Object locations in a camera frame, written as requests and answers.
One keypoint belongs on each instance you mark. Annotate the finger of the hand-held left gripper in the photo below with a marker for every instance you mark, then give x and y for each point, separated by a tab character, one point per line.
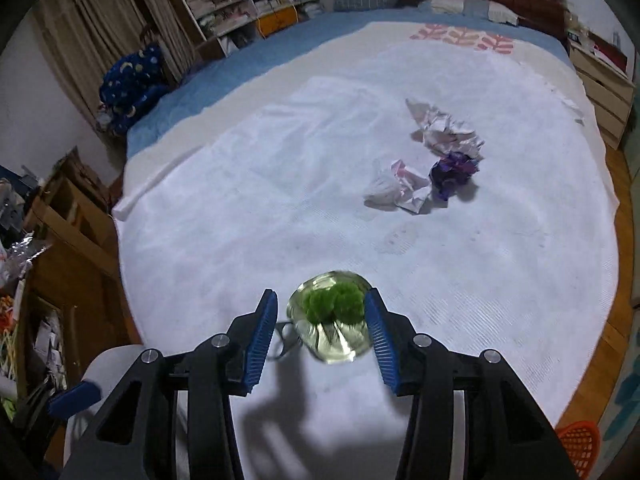
75	399

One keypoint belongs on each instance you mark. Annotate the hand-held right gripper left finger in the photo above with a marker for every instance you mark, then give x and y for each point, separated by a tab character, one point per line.
260	340

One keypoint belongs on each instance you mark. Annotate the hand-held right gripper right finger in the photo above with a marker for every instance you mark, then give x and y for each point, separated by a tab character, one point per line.
382	340

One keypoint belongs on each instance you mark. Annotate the clear pouch with moss balls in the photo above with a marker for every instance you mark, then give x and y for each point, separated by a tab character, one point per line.
325	305

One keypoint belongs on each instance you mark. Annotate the orange plastic basket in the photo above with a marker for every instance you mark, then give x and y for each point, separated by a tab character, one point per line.
580	445

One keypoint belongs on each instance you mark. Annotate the wooden desk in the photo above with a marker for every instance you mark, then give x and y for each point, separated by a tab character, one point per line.
85	270

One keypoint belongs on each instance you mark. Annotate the crumpled white wrapper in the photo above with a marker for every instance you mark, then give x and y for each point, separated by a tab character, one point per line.
392	187

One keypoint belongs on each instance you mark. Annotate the silver foil bag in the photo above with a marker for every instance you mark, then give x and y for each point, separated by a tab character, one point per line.
27	252

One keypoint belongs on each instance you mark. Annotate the white towel cloth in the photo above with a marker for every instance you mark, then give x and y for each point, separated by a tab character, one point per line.
300	185

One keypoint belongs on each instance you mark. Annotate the purple wrapper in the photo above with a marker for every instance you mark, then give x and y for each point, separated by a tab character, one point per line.
452	175

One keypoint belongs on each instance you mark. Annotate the crumpled pink print paper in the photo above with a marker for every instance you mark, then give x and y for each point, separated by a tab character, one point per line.
442	127

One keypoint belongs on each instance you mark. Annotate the flower print wardrobe door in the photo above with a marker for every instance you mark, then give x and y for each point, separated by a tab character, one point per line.
627	390

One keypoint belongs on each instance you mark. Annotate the blue bed sheet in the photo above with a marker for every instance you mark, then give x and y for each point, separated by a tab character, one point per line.
240	75

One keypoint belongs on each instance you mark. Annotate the blue star print cloth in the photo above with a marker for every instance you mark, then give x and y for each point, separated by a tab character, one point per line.
130	80

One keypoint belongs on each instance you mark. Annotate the orange storage box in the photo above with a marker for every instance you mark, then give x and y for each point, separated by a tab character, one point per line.
277	20

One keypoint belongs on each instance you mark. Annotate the wooden chair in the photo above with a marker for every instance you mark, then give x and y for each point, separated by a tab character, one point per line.
147	35

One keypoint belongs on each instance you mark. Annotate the light wooden nightstand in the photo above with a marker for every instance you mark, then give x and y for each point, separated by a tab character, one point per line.
600	95

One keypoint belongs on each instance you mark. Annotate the white bookshelf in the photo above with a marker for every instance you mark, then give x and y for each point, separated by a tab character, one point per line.
220	10

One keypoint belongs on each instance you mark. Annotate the beige curtain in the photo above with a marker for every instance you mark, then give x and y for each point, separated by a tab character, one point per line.
85	35
160	15

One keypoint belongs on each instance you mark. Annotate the white and blue pillow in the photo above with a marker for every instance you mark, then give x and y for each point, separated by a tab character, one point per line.
470	7

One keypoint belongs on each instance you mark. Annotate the red box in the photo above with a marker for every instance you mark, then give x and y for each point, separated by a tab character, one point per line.
612	55

